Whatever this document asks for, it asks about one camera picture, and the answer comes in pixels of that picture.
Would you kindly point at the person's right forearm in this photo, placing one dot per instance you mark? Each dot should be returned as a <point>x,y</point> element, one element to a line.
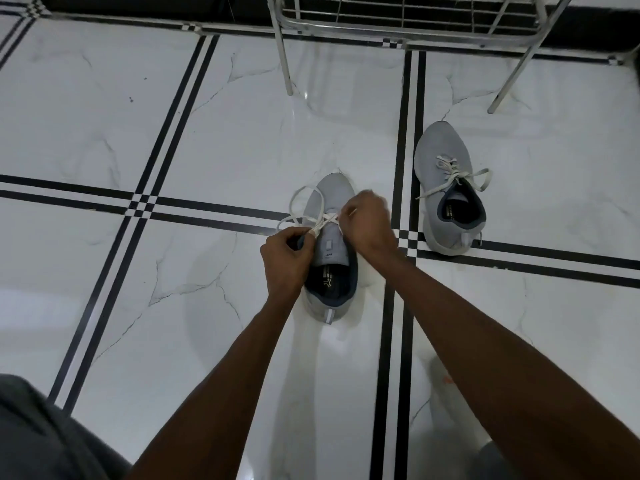
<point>500,374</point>

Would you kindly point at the person's right hand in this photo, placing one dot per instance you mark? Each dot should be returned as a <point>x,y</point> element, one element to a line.
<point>370,229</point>

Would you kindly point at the person's right fingers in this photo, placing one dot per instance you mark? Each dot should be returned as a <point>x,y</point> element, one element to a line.
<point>353,210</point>

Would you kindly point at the grey sneaker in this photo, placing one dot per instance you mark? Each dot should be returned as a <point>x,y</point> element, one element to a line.
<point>334,274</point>
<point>442,144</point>

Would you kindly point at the metal rack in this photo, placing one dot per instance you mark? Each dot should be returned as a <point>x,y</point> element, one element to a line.
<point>400,24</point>

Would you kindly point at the person's left thumb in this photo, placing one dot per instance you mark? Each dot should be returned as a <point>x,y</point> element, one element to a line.
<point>307,240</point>

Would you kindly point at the white shoelace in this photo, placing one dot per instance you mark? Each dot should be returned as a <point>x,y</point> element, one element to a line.
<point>452,172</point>
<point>320,222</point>

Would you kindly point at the person's left hand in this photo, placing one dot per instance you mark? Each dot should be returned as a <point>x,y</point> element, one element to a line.
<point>284,267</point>

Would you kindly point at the person's grey shorts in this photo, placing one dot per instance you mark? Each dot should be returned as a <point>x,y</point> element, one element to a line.
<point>40,434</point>

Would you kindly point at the person's left forearm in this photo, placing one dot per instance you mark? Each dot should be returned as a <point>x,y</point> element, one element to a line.
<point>215,399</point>

